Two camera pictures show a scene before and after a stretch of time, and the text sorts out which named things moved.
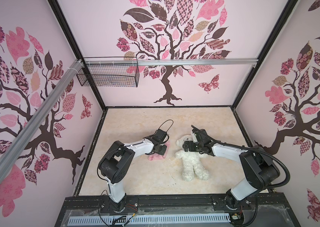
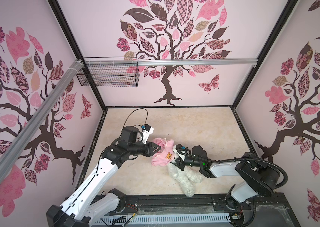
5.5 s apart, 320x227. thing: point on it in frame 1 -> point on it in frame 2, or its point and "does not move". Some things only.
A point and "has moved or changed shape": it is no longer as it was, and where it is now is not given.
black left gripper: [164, 147] -> [149, 148]
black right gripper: [191, 143] -> [180, 163]
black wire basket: [109, 72] does not move
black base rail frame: [255, 210] does not move
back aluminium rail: [171, 62] does not move
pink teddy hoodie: [155, 156] has moved or changed shape
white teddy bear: [191, 160] has moved or changed shape
